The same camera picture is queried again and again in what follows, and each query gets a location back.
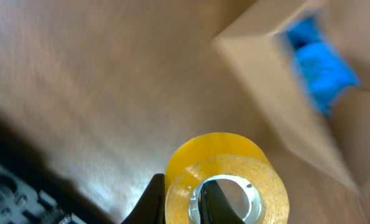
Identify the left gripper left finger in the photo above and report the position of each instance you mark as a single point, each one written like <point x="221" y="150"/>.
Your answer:
<point x="150" y="208"/>

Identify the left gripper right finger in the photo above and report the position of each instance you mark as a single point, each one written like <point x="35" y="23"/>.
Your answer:
<point x="214" y="207"/>

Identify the yellow tape roll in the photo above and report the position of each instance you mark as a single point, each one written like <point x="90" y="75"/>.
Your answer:
<point x="253" y="188"/>

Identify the cardboard box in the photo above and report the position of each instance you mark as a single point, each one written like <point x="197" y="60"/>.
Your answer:
<point x="254" y="48"/>

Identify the blue magnetic whiteboard duster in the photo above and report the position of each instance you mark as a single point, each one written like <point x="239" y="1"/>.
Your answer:
<point x="324" y="73"/>

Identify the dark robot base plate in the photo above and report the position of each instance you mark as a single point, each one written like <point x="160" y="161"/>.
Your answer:
<point x="31" y="193"/>

